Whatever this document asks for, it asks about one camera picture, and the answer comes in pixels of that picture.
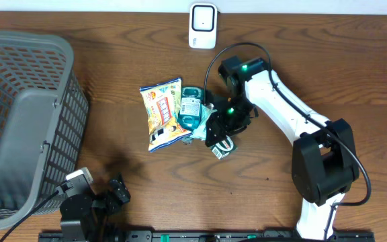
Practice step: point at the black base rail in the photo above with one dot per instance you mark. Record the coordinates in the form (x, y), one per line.
(267, 235)

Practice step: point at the green small box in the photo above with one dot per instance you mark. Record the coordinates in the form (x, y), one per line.
(223, 148)

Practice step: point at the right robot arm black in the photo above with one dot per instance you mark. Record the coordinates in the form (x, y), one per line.
(323, 169)

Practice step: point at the teal wet wipes pack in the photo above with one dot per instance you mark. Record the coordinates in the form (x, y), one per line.
(200, 131)

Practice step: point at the white barcode scanner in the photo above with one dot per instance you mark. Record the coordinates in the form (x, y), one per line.
(202, 26)

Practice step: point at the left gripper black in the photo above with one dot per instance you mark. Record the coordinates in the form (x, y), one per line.
(114, 204)

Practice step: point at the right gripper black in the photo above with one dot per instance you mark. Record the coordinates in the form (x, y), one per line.
(221, 127)

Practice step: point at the teal mouthwash bottle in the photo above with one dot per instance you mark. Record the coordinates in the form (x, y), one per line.
(190, 114)

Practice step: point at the grey plastic shopping basket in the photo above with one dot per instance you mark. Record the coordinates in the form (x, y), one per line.
(43, 115)

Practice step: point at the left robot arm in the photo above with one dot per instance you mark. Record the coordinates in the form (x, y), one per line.
(84, 214)

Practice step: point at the yellow snack bag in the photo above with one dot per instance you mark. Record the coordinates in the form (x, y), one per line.
(163, 104)

